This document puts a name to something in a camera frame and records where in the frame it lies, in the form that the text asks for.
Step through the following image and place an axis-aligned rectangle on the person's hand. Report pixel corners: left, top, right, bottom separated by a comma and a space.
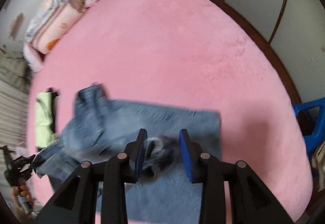
12, 180, 34, 210

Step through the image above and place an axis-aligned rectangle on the green black folded shirt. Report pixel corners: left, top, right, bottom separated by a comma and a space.
35, 88, 60, 150

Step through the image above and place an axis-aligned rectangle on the blue plastic chair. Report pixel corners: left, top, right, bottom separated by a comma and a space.
292, 98, 324, 160

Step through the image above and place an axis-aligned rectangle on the blue denim jacket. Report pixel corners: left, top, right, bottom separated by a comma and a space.
32, 84, 221, 223

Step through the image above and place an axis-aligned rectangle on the small pink cartoon pillow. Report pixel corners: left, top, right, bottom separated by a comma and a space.
23, 43, 43, 73

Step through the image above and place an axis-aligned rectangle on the grey puffer jacket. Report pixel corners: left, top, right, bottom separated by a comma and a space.
1, 51, 31, 93

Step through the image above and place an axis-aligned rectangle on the folded pink quilt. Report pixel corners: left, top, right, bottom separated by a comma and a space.
30, 4, 86, 54

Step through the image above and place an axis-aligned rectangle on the pink bed sheet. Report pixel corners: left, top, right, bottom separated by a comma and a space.
26, 0, 313, 220

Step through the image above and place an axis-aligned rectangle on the patterned folded blanket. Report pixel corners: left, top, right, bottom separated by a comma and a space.
25, 0, 71, 43

